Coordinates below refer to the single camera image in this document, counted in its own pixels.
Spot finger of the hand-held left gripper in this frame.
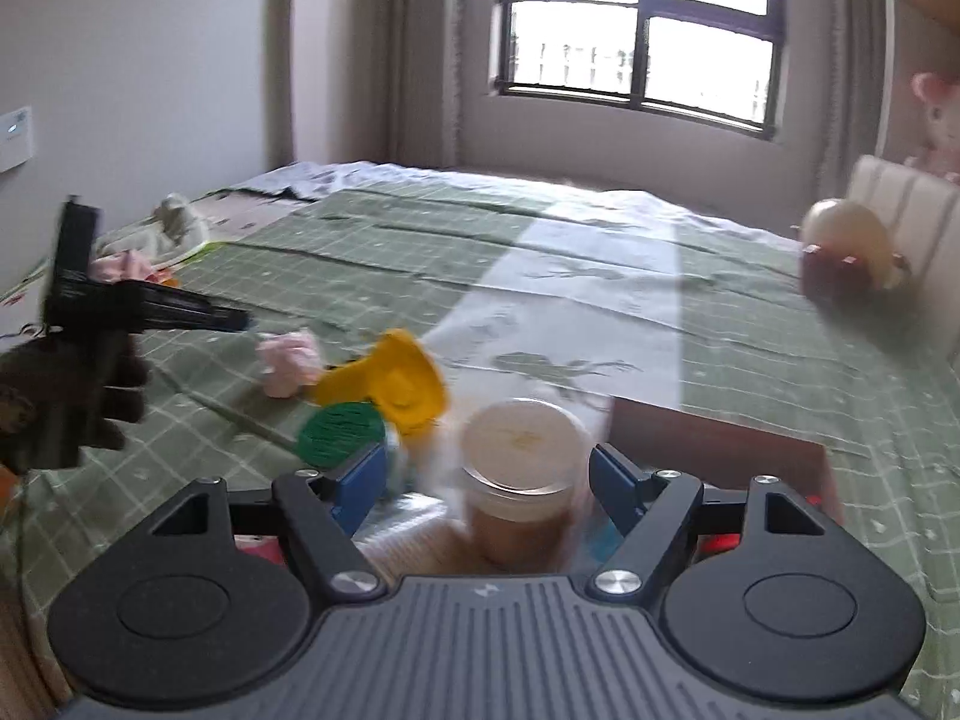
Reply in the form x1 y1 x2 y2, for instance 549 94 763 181
124 281 250 320
142 309 253 335

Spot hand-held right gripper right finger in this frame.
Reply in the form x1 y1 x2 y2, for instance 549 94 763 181
589 442 826 602

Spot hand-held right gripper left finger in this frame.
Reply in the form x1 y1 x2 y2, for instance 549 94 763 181
154 441 391 602

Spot clear plastic jar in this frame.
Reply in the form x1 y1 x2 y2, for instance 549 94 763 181
456 399 595 572

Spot pink soft cloth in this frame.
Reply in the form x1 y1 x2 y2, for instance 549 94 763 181
256 328 325 401

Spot person's left hand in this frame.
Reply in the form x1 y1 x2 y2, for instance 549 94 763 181
0 330 151 475

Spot pink crumpled cloth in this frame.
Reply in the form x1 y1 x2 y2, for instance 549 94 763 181
88 250 156 284

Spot small teal jar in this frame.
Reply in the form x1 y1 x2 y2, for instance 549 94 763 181
298 402 392 481

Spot pale crumpled cloth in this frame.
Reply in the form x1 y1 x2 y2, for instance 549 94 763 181
96 193 212 265

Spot round cream zip case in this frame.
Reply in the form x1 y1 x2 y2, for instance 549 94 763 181
358 521 485 580

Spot yellow toy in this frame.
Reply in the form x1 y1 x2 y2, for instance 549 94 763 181
310 328 452 437

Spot pink cardboard box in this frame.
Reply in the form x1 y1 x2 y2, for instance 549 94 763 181
609 396 847 537

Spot white printed cloth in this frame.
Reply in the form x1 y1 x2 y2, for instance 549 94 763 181
416 216 689 425

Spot green checked blanket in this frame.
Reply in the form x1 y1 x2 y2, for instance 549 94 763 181
0 163 960 695

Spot round cream plush toy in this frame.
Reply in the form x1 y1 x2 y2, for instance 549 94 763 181
799 197 914 302

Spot beige curtain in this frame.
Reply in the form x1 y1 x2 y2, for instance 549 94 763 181
386 0 497 170
780 0 895 196

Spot beige padded headboard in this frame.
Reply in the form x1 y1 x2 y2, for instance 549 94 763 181
846 154 960 365

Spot barred window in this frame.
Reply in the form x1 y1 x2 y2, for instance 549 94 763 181
491 0 786 141

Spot pink plush toy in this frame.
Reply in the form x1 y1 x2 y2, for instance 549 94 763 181
904 71 960 182

